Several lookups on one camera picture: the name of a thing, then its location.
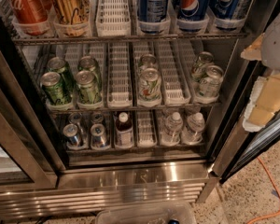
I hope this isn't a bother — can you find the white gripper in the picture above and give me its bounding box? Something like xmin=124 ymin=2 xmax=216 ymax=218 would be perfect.
xmin=241 ymin=13 xmax=280 ymax=133

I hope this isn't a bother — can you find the white green can front right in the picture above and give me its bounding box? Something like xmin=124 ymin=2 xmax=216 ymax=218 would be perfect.
xmin=198 ymin=65 xmax=224 ymax=98

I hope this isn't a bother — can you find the white green can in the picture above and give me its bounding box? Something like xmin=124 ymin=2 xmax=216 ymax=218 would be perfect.
xmin=190 ymin=51 xmax=214 ymax=82
xmin=198 ymin=65 xmax=224 ymax=98

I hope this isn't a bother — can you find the white green can back right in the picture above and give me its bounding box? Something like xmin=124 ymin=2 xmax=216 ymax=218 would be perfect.
xmin=190 ymin=51 xmax=214 ymax=82

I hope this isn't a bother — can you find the blue pepsi can right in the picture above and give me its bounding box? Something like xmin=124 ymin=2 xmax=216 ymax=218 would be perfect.
xmin=209 ymin=0 xmax=252 ymax=32

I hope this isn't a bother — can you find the blue pepsi can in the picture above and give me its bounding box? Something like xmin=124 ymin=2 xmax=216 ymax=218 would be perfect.
xmin=177 ymin=0 xmax=210 ymax=32
xmin=209 ymin=0 xmax=252 ymax=32
xmin=136 ymin=0 xmax=168 ymax=34

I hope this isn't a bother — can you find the fridge door right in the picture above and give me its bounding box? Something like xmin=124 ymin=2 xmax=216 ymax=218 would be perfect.
xmin=208 ymin=3 xmax=280 ymax=185

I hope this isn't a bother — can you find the blue pepsi can middle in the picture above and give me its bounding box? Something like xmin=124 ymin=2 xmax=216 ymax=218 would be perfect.
xmin=177 ymin=0 xmax=210 ymax=32

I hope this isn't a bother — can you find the white can front middle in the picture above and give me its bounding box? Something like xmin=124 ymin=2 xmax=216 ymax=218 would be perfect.
xmin=139 ymin=68 xmax=161 ymax=101

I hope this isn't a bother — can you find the white can back middle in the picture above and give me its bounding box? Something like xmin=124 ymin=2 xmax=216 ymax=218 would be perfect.
xmin=138 ymin=53 xmax=158 ymax=73

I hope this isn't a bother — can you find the blue pepsi can left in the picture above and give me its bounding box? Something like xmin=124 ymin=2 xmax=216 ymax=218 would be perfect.
xmin=136 ymin=0 xmax=168 ymax=34

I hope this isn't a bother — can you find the empty white tray bottom shelf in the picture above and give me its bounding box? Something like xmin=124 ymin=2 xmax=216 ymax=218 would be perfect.
xmin=136 ymin=111 xmax=157 ymax=147

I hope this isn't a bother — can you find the empty white tray shelf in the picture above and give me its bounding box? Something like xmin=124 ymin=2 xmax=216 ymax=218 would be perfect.
xmin=107 ymin=43 xmax=133 ymax=108
xmin=136 ymin=111 xmax=157 ymax=147

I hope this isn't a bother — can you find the empty white tray middle shelf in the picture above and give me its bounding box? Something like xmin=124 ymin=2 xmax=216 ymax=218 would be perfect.
xmin=107 ymin=43 xmax=133 ymax=108

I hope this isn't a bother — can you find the stainless steel fridge cabinet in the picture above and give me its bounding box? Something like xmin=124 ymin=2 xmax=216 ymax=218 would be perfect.
xmin=0 ymin=0 xmax=280 ymax=222

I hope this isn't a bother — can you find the gold soda can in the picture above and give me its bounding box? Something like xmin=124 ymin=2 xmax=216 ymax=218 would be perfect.
xmin=52 ymin=0 xmax=90 ymax=36

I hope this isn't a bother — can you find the green can back left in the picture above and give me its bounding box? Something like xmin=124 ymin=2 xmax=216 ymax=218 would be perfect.
xmin=47 ymin=57 xmax=74 ymax=92

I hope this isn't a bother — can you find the green can front left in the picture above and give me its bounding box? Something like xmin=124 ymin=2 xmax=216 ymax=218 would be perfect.
xmin=40 ymin=72 xmax=72 ymax=105

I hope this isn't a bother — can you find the red coca-cola can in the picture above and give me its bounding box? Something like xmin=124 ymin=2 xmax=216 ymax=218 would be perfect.
xmin=8 ymin=0 xmax=48 ymax=35

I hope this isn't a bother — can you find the empty white tray middle right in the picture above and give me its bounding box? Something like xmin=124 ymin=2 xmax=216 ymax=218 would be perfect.
xmin=154 ymin=41 xmax=190 ymax=105

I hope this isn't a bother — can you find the clear water bottle right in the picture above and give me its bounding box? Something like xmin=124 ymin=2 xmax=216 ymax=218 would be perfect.
xmin=181 ymin=112 xmax=205 ymax=145

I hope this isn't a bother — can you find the clear water bottle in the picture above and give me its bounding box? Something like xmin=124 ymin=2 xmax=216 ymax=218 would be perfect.
xmin=161 ymin=112 xmax=183 ymax=147
xmin=181 ymin=112 xmax=205 ymax=145

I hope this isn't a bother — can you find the clear water bottle left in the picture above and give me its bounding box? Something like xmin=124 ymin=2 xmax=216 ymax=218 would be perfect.
xmin=161 ymin=112 xmax=183 ymax=147

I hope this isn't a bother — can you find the dark drink bottle white cap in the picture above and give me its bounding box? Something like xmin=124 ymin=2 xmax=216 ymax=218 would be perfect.
xmin=116 ymin=112 xmax=133 ymax=148

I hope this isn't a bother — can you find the clear plastic bin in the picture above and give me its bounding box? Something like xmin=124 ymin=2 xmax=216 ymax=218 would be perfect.
xmin=95 ymin=201 xmax=197 ymax=224

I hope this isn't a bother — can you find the orange cable on floor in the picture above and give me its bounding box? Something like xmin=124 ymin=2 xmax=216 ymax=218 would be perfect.
xmin=245 ymin=156 xmax=280 ymax=224

